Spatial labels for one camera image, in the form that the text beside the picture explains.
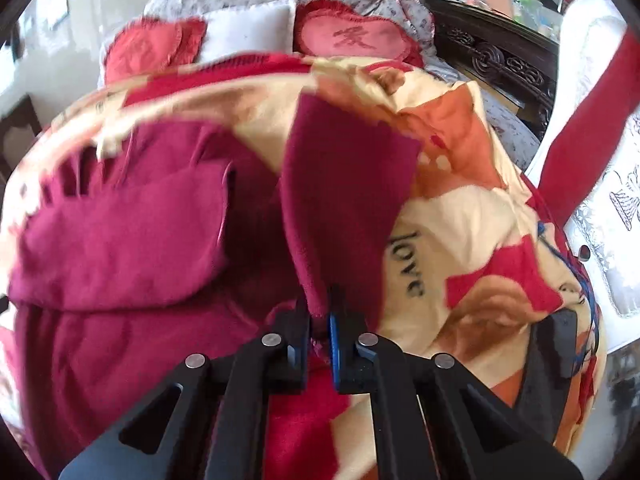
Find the dark wooden side table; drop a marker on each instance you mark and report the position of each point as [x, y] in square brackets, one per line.
[20, 135]

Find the black phone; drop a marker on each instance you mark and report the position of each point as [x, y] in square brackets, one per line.
[550, 360]

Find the floral ruffled pillow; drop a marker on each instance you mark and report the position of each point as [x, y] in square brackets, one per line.
[405, 15]

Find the dark carved wooden cabinet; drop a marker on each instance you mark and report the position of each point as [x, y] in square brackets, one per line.
[500, 55]

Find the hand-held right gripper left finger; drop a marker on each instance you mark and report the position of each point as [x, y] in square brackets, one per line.
[300, 347]

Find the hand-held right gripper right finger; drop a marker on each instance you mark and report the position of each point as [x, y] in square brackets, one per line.
[334, 355]

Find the red heart pillow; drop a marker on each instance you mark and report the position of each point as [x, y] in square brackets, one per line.
[145, 50]
[350, 35]

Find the colourful paper clutter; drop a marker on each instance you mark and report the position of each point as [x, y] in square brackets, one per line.
[520, 7]

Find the maroon fleece garment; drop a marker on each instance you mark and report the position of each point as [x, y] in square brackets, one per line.
[125, 240]

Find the white pillow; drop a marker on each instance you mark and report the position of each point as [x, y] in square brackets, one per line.
[250, 27]

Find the floral bed sheet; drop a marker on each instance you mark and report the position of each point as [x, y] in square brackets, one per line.
[510, 130]

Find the red cloth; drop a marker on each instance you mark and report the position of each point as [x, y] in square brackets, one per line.
[585, 130]

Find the printed fleece blanket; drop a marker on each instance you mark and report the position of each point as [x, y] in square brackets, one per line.
[465, 160]

